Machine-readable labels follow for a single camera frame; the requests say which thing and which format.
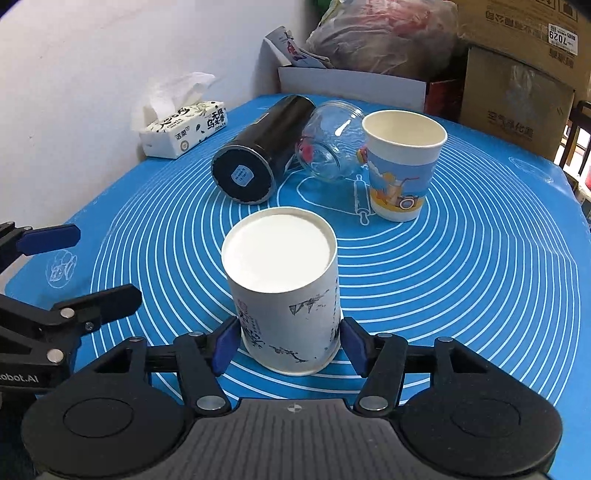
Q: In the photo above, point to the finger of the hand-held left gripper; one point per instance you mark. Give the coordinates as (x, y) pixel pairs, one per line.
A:
(108, 302)
(48, 238)

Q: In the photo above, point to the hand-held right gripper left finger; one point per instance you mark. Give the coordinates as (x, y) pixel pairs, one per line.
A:
(227, 345)

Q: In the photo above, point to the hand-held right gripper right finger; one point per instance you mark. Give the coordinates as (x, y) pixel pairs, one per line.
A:
(353, 346)

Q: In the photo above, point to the white ink-print paper cup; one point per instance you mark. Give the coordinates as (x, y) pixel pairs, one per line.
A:
(281, 304)

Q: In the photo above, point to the blue cartoon-print paper cup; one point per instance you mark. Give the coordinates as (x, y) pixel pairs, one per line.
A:
(399, 180)

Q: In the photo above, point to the blue silicone baking mat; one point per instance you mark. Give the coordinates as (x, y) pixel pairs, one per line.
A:
(471, 277)

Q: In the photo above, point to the white tissue pack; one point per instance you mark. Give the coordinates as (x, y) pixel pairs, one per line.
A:
(182, 129)

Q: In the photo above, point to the clear glass jar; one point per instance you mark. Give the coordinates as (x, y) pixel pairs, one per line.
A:
(325, 143)

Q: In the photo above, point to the black cylindrical bottle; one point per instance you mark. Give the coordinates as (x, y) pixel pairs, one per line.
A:
(268, 138)

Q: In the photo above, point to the red box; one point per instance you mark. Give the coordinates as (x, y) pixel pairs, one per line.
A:
(443, 98)

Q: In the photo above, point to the brown cardboard box taped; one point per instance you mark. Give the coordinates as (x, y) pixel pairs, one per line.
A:
(512, 104)

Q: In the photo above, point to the translucent plastic bag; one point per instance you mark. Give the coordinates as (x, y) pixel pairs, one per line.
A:
(383, 34)

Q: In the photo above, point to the brown cardboard box white label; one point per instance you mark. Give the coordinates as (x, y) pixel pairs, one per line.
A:
(512, 23)

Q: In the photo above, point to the dark wooden frame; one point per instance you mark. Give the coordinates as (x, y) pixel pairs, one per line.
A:
(575, 134)

